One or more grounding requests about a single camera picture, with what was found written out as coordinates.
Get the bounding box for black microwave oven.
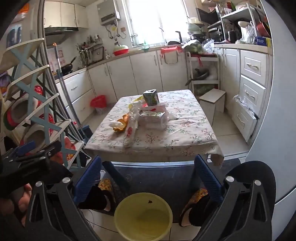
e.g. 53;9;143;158
196;7;223;26

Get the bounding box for red pot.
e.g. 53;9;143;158
257;21;271;39

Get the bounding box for person's left hand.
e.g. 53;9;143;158
0;183;33;227

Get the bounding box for black frying pan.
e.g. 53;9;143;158
185;69;210;86

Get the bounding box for white double-door base cabinets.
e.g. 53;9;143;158
88;50;189;103

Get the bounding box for beige fleece slipper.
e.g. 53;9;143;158
23;128;50;149
6;97;38;130

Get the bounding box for white wooden stool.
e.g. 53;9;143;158
199;88;226;121

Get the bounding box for colourful floral slipper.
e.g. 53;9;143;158
98;178;116;212
179;188;210;227

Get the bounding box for white kitchen trolley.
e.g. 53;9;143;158
186;52;220;93

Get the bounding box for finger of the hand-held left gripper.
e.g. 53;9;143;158
35;140;62;160
14;140;36;160

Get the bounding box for white and blue shoe rack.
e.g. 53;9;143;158
0;37;90;169

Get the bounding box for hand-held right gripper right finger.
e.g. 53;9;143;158
195;155;273;241

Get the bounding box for white wall cabinets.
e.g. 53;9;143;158
44;0;89;29

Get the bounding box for floral tablecloth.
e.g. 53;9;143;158
84;89;225;166

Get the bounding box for orange peel piece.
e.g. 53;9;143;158
117;113;130;132

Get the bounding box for dark grey floor mat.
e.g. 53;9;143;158
102;158;245;223

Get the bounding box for black wok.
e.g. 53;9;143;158
60;57;77;75

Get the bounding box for blue-legged low table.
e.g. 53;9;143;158
102;160;208;188

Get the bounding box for white bag with red print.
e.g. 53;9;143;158
124;109;140;147

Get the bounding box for waste basket with red bag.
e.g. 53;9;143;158
90;95;107;115

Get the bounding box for toaster oven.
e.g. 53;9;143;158
208;27;223;42

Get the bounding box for person's left leg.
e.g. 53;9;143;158
46;160;114;210

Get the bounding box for white metal shelf rack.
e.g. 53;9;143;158
217;5;269;45

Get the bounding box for crumpled clear plastic bag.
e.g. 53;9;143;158
202;38;215;54

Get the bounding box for utensil rack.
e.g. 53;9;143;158
76;35;104;66

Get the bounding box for wall poster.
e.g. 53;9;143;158
6;23;23;48

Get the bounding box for white bag with red handles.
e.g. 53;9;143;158
161;46;179;65

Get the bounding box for white refrigerator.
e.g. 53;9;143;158
246;0;296;209

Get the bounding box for shiny plastic bag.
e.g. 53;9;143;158
233;95;258;116

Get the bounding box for white water heater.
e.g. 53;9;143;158
97;0;121;26

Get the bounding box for dark sliding door frame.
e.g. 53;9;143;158
38;0;81;139

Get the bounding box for black pot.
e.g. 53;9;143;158
228;30;240;42

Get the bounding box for pink tissue packet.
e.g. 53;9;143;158
141;102;168;113

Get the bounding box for window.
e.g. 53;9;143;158
121;0;195;47

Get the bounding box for yellow plastic bucket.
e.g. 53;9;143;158
114;192;173;241

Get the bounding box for white panelled drawer cabinet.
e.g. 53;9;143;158
214;47;269;143

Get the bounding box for white jug kettle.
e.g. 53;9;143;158
238;21;252;42

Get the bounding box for printed milk carton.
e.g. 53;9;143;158
143;90;160;106

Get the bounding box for clear plastic food container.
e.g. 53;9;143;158
138;111;170;129

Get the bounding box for range hood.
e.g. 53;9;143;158
44;27;89;43

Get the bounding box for red basin with green lid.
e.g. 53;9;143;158
113;43;130;56

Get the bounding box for yellow snack packet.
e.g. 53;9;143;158
129;96;145;112

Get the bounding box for white wide-drawer cabinet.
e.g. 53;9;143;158
55;68;96;123

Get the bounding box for bagged green vegetables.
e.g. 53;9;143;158
181;39;204;55

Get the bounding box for orange fuzzy slipper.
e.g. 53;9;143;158
63;137;77;163

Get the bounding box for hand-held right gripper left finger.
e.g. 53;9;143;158
24;156;102;241

